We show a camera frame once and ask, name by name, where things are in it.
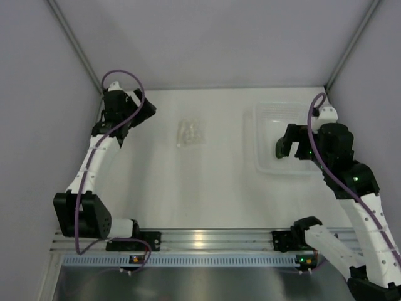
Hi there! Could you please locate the aluminium frame post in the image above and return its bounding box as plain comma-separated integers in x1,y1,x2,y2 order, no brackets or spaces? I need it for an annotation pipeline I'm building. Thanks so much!
324,0,384,93
44,0,102,93

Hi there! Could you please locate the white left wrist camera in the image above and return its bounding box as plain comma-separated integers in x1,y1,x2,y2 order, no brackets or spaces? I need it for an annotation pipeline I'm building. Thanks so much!
107,81,124,92

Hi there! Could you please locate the aluminium frame post right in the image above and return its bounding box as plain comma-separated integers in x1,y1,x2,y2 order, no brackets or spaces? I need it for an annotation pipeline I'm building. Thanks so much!
324,0,384,93

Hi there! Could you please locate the aluminium mounting rail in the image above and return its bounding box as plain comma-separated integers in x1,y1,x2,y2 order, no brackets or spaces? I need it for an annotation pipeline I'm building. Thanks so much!
50,228,360,253

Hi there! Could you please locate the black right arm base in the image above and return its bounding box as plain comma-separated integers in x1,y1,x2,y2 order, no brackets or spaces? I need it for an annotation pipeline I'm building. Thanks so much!
271,216,323,253

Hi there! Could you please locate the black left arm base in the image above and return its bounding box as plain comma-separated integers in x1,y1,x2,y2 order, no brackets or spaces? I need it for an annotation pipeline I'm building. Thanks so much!
106,219,162,252

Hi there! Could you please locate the clear zip top bag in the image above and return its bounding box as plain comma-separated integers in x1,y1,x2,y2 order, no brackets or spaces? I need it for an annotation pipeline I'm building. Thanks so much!
176,117,206,148

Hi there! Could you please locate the white slotted cable duct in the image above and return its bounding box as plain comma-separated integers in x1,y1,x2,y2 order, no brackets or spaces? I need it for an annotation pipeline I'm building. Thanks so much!
63,253,304,267

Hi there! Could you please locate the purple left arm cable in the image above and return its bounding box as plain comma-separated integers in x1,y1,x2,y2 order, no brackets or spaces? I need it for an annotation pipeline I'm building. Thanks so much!
75,69,153,272

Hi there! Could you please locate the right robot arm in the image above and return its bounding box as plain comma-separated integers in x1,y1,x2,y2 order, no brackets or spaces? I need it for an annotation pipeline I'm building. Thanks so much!
273,123,400,300

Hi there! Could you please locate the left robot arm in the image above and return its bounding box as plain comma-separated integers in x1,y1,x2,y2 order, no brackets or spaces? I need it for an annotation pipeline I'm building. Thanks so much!
53,87,156,251

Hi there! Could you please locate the white perforated plastic basket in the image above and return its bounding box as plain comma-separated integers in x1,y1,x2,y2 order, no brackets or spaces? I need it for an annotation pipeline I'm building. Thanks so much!
242,100,324,175

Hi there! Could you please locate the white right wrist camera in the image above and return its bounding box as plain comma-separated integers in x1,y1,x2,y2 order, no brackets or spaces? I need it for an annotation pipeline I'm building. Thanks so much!
311,106,338,132

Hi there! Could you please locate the aluminium frame post left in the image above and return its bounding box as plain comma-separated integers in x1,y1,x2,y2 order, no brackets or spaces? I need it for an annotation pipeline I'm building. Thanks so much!
44,0,102,93

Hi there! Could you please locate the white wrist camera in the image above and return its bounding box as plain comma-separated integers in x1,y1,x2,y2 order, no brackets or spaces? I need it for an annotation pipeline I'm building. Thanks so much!
107,81,124,92
311,106,338,132

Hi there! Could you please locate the dark green fake food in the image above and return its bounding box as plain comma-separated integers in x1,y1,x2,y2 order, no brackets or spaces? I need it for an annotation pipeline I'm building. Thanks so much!
275,150,286,159

